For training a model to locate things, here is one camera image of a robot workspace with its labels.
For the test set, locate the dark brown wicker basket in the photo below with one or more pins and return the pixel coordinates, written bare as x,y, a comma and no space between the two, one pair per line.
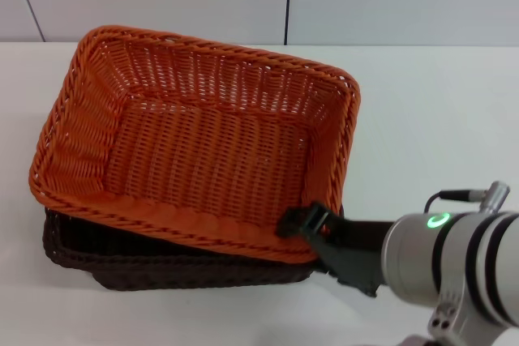
170,261

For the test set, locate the orange wicker basket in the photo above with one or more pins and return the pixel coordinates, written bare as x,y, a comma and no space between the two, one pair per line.
202,151

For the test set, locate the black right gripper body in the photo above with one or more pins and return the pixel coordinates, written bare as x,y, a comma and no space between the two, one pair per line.
353,253

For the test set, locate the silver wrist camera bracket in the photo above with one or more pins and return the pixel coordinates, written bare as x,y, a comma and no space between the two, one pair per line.
450,317

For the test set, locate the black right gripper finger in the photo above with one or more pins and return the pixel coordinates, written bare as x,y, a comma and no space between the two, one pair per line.
302,222

